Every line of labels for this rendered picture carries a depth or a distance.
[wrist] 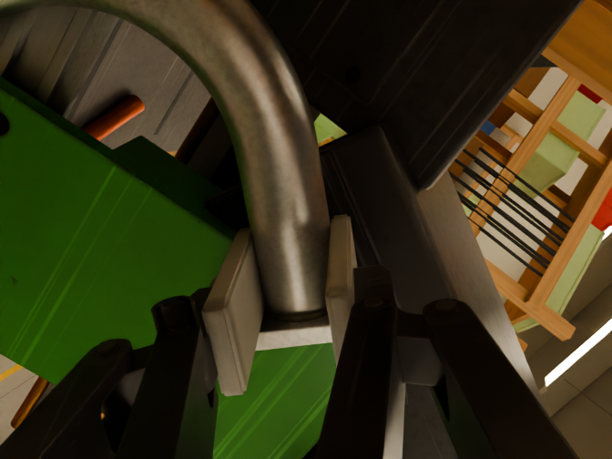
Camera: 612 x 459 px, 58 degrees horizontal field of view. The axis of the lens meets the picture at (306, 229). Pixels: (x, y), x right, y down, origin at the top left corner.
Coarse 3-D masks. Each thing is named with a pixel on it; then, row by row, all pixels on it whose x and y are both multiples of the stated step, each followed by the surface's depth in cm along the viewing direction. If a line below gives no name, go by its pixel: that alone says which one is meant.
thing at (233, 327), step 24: (240, 240) 21; (240, 264) 19; (216, 288) 17; (240, 288) 18; (216, 312) 16; (240, 312) 17; (216, 336) 16; (240, 336) 17; (216, 360) 16; (240, 360) 16; (240, 384) 16
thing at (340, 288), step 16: (336, 224) 21; (336, 240) 19; (352, 240) 21; (336, 256) 18; (352, 256) 19; (336, 272) 16; (352, 272) 17; (336, 288) 15; (352, 288) 16; (336, 304) 15; (352, 304) 15; (336, 320) 15; (336, 336) 16; (336, 352) 16
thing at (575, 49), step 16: (592, 0) 84; (576, 16) 85; (592, 16) 84; (608, 16) 84; (560, 32) 86; (576, 32) 85; (592, 32) 85; (608, 32) 84; (560, 48) 86; (576, 48) 86; (592, 48) 85; (608, 48) 84; (560, 64) 92; (576, 64) 86; (592, 64) 85; (608, 64) 85; (592, 80) 87; (608, 80) 85; (608, 96) 89
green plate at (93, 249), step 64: (0, 128) 22; (64, 128) 22; (0, 192) 23; (64, 192) 23; (128, 192) 23; (192, 192) 28; (0, 256) 24; (64, 256) 24; (128, 256) 24; (192, 256) 24; (0, 320) 25; (64, 320) 25; (128, 320) 25; (256, 384) 26; (320, 384) 26; (256, 448) 27
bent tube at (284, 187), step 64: (0, 0) 18; (64, 0) 18; (128, 0) 17; (192, 0) 17; (192, 64) 18; (256, 64) 18; (256, 128) 18; (256, 192) 19; (320, 192) 20; (256, 256) 21; (320, 256) 20; (320, 320) 20
